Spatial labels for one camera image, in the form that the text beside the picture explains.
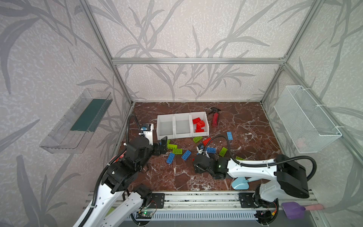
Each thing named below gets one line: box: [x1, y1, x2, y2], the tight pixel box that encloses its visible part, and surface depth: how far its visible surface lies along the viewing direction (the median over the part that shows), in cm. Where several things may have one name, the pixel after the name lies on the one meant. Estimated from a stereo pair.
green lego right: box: [218, 146, 228, 158], surface depth 95 cm
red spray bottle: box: [208, 107, 222, 128], surface depth 110 cm
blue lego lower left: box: [166, 152, 176, 165], surface depth 90 cm
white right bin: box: [190, 111, 210, 138], surface depth 104 cm
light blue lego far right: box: [226, 131, 234, 141], surface depth 101 cm
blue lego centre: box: [181, 149, 192, 162], surface depth 91 cm
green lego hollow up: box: [172, 148, 183, 155], surface depth 93 cm
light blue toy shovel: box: [231, 176, 250, 191], surface depth 80 cm
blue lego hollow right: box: [207, 147, 217, 154], surface depth 93 cm
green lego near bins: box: [192, 136, 203, 144], surface depth 98 cm
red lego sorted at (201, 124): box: [197, 118, 206, 130], surface depth 104 cm
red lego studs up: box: [202, 137, 212, 147], surface depth 98 cm
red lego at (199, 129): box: [195, 126, 205, 133], surface depth 104 cm
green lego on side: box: [167, 143, 178, 150], surface depth 93 cm
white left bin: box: [156, 113, 175, 141], surface depth 104 cm
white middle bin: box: [173, 112, 193, 139], surface depth 103 cm
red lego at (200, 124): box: [193, 120, 206, 132], surface depth 104 cm
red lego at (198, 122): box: [192, 117, 204, 127], surface depth 107 cm
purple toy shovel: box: [281, 201, 324, 220], surface depth 72 cm
